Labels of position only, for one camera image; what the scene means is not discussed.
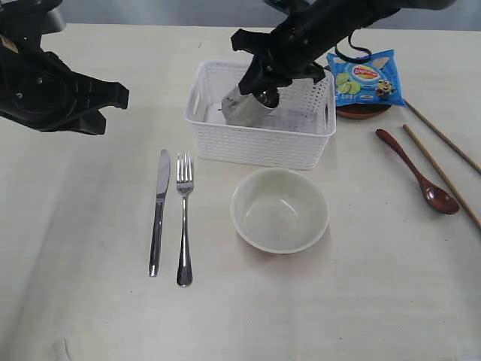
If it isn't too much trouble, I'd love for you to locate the wooden chopstick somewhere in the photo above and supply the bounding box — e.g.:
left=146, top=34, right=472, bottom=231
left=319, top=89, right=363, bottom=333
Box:
left=402, top=124, right=480, bottom=229
left=404, top=101, right=481, bottom=174

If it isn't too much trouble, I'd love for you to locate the brown wooden spoon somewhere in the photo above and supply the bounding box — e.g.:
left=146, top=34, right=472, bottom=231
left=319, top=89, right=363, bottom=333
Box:
left=376, top=129, right=460, bottom=214

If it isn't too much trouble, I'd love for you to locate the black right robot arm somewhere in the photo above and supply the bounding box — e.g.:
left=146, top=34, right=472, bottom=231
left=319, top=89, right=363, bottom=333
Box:
left=1, top=1, right=129, bottom=135

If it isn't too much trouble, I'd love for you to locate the blue Lay's chips bag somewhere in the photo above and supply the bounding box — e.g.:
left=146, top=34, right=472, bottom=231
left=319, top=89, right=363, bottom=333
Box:
left=327, top=50, right=407, bottom=107

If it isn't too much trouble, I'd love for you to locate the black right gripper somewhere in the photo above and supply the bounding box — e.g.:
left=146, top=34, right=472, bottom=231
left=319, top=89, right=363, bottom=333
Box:
left=1, top=47, right=129, bottom=135

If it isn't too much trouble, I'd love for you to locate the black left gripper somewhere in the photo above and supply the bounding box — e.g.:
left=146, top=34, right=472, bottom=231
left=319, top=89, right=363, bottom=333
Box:
left=231, top=1, right=398, bottom=95

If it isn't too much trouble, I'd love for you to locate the speckled white ceramic bowl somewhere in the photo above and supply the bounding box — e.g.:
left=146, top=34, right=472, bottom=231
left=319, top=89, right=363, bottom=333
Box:
left=230, top=168, right=330, bottom=255

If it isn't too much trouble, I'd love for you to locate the white perforated plastic basket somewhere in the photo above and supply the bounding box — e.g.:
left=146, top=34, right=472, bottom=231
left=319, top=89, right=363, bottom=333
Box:
left=185, top=60, right=336, bottom=170

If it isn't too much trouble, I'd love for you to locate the silver metal fork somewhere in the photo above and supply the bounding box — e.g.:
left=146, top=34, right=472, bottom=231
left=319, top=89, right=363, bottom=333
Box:
left=177, top=153, right=193, bottom=287

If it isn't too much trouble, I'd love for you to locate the brown round plate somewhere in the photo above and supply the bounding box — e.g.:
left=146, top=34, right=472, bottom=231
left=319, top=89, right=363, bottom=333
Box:
left=325, top=65, right=392, bottom=120

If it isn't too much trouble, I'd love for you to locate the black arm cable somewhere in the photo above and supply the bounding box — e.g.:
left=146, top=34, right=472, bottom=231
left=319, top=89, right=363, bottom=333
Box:
left=334, top=32, right=373, bottom=63

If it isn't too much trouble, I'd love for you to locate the silver table knife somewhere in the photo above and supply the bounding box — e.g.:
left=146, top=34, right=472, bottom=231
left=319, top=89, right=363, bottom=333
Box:
left=148, top=149, right=171, bottom=278

